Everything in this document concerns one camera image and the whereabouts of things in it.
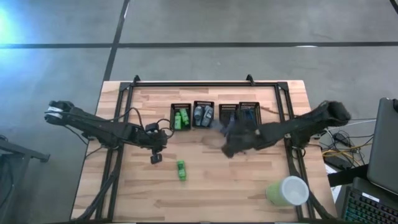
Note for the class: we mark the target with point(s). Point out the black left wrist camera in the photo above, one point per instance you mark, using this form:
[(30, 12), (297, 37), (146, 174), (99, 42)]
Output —
[(152, 127)]

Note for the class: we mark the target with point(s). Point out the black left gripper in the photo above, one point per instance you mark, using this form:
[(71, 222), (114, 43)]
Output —
[(152, 140)]

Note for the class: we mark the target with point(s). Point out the black slatted plastic basket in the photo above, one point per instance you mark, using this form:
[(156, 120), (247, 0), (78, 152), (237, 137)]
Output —
[(224, 109), (180, 106), (248, 104), (203, 103)]

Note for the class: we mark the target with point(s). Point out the green travel bottle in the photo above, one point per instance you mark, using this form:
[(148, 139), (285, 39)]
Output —
[(177, 122), (181, 170), (184, 116)]

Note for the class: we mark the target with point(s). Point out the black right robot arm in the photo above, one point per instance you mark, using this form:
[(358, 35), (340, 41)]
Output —
[(311, 123)]

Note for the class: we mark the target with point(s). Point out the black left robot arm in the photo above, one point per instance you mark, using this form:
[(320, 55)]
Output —
[(93, 127)]

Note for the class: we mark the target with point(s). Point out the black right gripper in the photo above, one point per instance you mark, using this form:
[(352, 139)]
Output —
[(248, 137)]

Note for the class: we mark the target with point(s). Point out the black power adapter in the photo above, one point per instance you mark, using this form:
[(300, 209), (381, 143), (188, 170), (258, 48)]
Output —
[(341, 139)]

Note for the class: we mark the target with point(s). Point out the black aluminium rig frame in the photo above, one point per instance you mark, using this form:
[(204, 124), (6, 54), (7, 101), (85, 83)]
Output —
[(202, 84)]

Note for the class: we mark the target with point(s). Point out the black flat bar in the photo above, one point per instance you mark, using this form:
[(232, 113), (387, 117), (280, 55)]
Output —
[(346, 175)]

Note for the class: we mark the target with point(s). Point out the blue disposable razor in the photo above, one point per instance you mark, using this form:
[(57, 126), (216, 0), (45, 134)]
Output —
[(250, 115), (231, 121)]

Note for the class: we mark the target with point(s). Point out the black backlit keyboard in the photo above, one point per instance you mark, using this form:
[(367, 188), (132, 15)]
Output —
[(370, 208)]

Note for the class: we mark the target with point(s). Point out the green cup with white lid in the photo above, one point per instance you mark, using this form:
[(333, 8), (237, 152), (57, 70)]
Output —
[(292, 190)]

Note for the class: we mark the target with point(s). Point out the black metal stand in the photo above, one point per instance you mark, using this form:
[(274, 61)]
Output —
[(28, 154)]

